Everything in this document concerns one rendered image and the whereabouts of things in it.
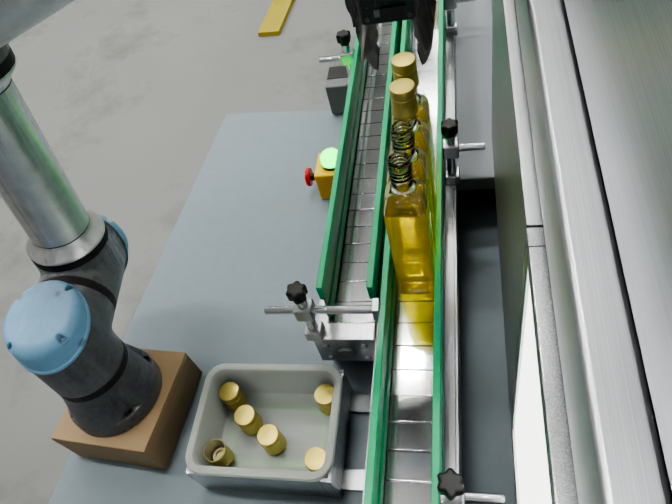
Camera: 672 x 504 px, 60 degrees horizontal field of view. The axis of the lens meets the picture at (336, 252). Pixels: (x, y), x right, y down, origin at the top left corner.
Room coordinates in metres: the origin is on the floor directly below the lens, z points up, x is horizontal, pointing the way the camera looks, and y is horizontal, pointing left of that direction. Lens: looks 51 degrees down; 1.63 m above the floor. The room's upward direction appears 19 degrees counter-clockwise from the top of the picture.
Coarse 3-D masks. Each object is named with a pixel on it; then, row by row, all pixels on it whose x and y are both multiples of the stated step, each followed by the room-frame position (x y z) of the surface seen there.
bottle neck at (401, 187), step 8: (400, 152) 0.52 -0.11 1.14; (392, 160) 0.51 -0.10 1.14; (400, 160) 0.52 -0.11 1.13; (408, 160) 0.50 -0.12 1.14; (392, 168) 0.50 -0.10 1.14; (400, 168) 0.49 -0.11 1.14; (408, 168) 0.49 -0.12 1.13; (392, 176) 0.50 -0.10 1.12; (400, 176) 0.49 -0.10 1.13; (408, 176) 0.49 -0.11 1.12; (392, 184) 0.50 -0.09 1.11; (400, 184) 0.49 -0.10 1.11; (408, 184) 0.49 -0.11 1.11; (400, 192) 0.50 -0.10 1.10; (408, 192) 0.49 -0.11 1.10
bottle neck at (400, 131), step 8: (400, 120) 0.57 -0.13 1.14; (392, 128) 0.56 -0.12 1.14; (400, 128) 0.57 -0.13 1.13; (408, 128) 0.56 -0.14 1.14; (392, 136) 0.56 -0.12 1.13; (400, 136) 0.55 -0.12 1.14; (408, 136) 0.55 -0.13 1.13; (392, 144) 0.56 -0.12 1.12; (400, 144) 0.55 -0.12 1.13; (408, 144) 0.55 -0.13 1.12; (408, 152) 0.55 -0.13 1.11
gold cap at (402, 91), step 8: (400, 80) 0.63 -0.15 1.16; (408, 80) 0.62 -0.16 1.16; (392, 88) 0.61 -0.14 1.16; (400, 88) 0.61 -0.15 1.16; (408, 88) 0.60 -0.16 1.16; (392, 96) 0.61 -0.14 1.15; (400, 96) 0.60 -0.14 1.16; (408, 96) 0.60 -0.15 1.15; (392, 104) 0.61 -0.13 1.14; (400, 104) 0.60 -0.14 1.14; (408, 104) 0.60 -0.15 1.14; (416, 104) 0.60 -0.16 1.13; (392, 112) 0.62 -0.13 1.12; (400, 112) 0.60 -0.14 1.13; (408, 112) 0.60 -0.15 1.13; (416, 112) 0.60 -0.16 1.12
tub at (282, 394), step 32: (256, 384) 0.47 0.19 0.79; (288, 384) 0.45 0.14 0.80; (320, 384) 0.43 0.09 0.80; (224, 416) 0.45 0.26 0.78; (288, 416) 0.41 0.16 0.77; (320, 416) 0.39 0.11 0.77; (192, 448) 0.38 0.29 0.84; (256, 448) 0.38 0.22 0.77; (288, 448) 0.36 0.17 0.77; (288, 480) 0.29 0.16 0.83
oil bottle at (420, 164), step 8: (392, 152) 0.58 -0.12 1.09; (416, 152) 0.56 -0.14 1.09; (424, 152) 0.56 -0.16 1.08; (416, 160) 0.55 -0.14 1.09; (424, 160) 0.55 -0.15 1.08; (416, 168) 0.54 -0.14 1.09; (424, 168) 0.54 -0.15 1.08; (416, 176) 0.53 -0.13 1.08; (424, 176) 0.53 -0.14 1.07; (432, 200) 0.56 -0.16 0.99; (432, 208) 0.55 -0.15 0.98; (432, 216) 0.54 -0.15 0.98; (432, 224) 0.53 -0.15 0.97
